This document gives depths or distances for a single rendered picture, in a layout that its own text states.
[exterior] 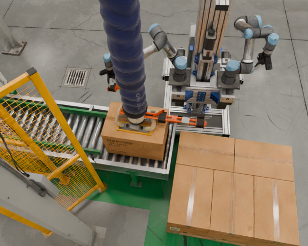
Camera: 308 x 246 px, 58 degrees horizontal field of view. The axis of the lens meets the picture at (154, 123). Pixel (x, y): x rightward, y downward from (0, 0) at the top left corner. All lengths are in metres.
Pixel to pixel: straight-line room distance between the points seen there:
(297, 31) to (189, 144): 3.09
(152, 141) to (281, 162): 1.39
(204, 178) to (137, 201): 0.91
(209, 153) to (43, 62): 3.04
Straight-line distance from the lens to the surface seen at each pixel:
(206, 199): 2.85
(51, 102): 1.90
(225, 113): 3.68
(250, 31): 2.31
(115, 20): 1.67
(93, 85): 4.28
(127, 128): 2.64
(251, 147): 3.16
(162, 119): 2.53
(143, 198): 3.38
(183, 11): 5.35
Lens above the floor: 3.26
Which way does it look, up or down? 59 degrees down
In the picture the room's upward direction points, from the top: 3 degrees counter-clockwise
